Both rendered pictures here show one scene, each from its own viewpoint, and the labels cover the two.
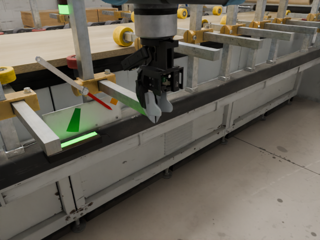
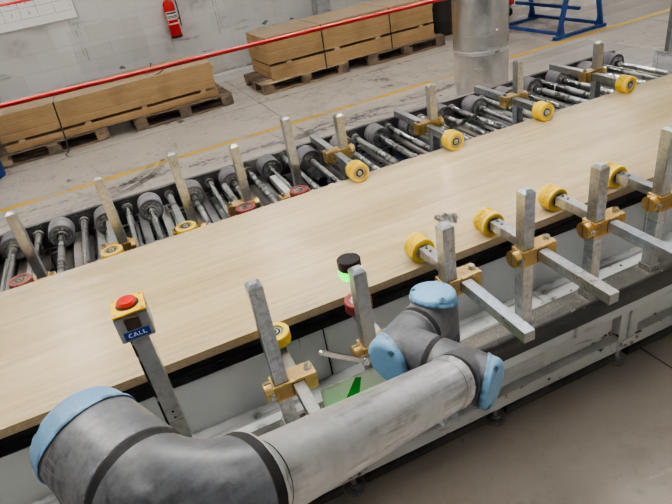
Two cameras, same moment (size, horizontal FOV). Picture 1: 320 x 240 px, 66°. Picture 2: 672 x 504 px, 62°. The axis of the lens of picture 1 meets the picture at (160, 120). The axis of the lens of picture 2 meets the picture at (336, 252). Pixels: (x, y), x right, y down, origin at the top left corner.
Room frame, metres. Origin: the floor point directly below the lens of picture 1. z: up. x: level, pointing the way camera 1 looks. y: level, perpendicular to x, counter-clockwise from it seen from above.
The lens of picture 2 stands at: (-0.31, -0.17, 1.84)
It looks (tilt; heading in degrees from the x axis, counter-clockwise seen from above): 31 degrees down; 23
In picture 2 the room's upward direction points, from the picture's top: 10 degrees counter-clockwise
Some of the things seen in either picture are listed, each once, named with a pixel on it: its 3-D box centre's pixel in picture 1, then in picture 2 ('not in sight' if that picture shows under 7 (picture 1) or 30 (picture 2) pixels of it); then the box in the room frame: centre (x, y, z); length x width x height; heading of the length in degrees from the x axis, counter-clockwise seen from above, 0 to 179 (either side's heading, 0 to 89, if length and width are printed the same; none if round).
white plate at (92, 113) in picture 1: (86, 117); (367, 384); (0.71, 0.24, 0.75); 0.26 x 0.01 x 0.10; 131
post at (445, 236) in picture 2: not in sight; (449, 299); (0.91, 0.04, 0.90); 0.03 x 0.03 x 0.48; 41
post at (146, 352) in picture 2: not in sight; (169, 404); (0.41, 0.62, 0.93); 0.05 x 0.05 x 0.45; 41
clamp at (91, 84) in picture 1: (93, 83); (376, 344); (0.77, 0.22, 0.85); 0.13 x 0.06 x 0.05; 131
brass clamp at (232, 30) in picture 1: (232, 30); (600, 223); (1.26, -0.35, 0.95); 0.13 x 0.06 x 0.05; 131
